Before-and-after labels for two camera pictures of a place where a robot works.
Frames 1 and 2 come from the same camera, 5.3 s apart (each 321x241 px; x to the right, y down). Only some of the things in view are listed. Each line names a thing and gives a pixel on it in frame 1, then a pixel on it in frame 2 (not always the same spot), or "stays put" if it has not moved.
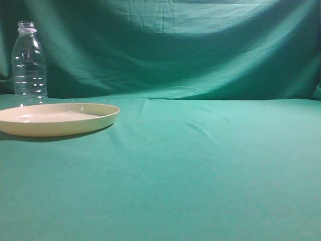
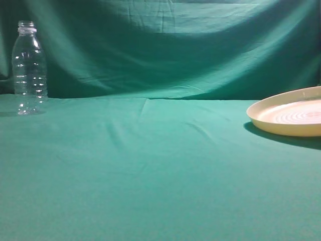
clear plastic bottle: (29, 67) stays put
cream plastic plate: (54, 119) to (296, 112)
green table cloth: (168, 169) stays put
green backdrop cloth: (195, 49) stays put
